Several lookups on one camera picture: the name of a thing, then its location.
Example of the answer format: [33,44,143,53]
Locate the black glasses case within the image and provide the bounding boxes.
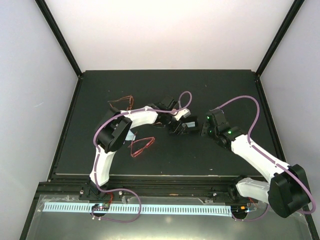
[180,115,200,134]

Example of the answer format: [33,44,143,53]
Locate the red frame sunglasses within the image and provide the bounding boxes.
[128,131,156,158]

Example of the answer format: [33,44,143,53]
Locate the light blue cleaning cloth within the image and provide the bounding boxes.
[184,121,196,128]

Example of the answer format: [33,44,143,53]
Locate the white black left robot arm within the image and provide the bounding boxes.
[88,91,193,200]

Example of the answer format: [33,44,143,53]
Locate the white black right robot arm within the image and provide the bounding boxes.
[201,109,315,218]

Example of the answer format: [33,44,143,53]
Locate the right base circuit board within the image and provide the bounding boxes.
[231,205,257,214]

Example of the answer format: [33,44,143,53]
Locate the base circuit board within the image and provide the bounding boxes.
[231,205,257,214]
[91,203,110,212]

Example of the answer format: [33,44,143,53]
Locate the left base circuit board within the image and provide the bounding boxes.
[91,203,110,212]

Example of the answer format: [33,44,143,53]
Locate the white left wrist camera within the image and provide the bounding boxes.
[173,108,191,121]

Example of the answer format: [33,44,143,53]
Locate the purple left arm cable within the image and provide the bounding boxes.
[91,90,193,223]

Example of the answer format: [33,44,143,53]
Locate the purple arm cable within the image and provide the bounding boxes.
[91,90,193,223]
[217,95,317,223]

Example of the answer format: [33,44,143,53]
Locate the brown frame sunglasses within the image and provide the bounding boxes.
[108,95,134,111]

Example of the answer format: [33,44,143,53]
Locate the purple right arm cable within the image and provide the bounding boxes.
[217,95,317,223]

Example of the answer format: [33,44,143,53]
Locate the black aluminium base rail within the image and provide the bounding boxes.
[78,183,258,203]

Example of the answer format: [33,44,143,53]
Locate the white slotted cable duct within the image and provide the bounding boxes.
[42,202,232,217]

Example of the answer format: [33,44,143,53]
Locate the right black frame post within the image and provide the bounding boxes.
[254,0,306,79]

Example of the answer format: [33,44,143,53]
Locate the black frame post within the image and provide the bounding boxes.
[34,0,83,79]
[254,0,306,79]

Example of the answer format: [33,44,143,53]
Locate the left black frame post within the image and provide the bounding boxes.
[34,0,83,79]

